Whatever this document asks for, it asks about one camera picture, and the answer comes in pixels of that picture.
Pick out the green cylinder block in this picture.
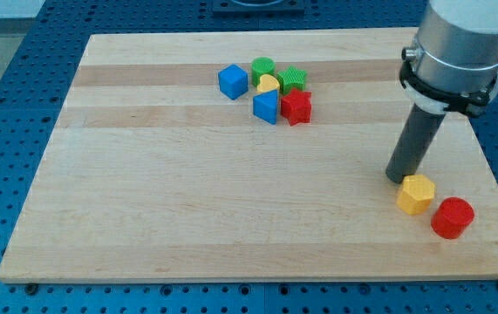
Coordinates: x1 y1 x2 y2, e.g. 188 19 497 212
250 57 276 87

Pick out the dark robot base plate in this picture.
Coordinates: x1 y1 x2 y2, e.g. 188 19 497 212
210 0 305 14

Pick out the yellow hexagon block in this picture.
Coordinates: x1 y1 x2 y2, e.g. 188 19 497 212
396 174 436 215

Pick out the yellow heart block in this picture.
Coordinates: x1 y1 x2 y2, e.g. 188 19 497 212
256 74 280 93

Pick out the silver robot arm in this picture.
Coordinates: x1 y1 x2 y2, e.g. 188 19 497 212
399 0 498 117

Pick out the red cylinder block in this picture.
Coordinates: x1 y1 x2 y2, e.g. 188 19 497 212
431 197 475 239

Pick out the blue cube block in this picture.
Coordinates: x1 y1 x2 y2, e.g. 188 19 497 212
218 64 249 100

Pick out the green star block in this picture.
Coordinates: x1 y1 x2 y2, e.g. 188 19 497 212
276 65 307 95

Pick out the red star block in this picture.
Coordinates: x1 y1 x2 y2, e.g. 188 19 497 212
280 88 312 126

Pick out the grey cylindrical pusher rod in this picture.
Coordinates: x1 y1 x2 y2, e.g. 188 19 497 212
385 105 446 183

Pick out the wooden board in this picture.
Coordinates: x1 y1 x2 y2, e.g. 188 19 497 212
0 28 498 283

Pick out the blue triangle block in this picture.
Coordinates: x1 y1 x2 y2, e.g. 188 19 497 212
253 90 278 125

